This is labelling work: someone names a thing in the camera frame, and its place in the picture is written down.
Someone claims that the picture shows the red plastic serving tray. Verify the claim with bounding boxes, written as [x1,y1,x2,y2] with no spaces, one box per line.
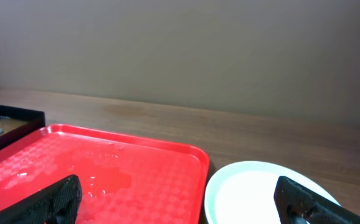
[0,124,209,223]

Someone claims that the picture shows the light blue plate top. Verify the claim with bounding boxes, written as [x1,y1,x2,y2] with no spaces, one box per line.
[204,161,337,224]

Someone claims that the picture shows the black water-filled tray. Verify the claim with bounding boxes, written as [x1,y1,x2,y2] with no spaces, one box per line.
[0,105,45,150]

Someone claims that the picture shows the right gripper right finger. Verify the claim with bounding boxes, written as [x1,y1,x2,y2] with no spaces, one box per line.
[274,176,360,224]

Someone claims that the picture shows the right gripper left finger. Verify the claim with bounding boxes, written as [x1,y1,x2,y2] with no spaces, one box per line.
[0,174,82,224]

